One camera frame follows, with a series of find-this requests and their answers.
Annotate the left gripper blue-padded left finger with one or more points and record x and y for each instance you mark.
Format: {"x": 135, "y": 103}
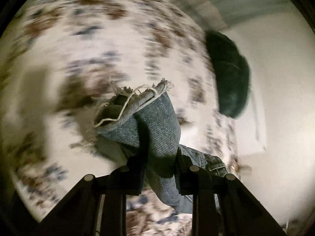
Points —
{"x": 124, "y": 181}

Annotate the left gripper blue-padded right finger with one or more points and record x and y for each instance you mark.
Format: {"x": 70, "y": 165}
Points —
{"x": 198, "y": 182}

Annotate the blue denim shorts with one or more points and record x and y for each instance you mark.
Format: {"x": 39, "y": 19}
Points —
{"x": 146, "y": 124}

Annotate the dark green bundled blanket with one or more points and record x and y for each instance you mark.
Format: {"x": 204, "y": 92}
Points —
{"x": 232, "y": 73}

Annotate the floral bed blanket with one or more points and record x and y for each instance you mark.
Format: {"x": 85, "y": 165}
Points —
{"x": 62, "y": 60}

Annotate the green striped window curtain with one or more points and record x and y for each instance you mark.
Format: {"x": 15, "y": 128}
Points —
{"x": 221, "y": 14}

